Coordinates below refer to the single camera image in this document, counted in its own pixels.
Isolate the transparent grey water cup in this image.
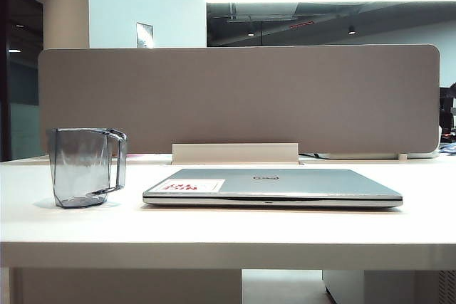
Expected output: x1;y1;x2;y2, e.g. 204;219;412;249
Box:
48;127;128;209

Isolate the white red laptop sticker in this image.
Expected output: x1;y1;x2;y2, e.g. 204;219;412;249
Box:
159;179;226;194

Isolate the silver Dell laptop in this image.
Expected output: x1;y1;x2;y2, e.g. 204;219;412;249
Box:
142;167;404;209

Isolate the beige fabric desk divider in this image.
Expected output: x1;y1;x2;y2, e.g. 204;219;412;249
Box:
38;44;442;156

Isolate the white desk support panel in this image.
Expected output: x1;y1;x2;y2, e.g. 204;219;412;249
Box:
14;269;243;304

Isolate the dark glass door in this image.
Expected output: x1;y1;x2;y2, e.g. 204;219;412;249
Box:
0;0;44;162

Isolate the dark background office chair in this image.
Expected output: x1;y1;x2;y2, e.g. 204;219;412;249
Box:
439;83;456;135

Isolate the framed wall notice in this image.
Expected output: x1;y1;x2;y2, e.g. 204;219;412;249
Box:
135;21;155;49

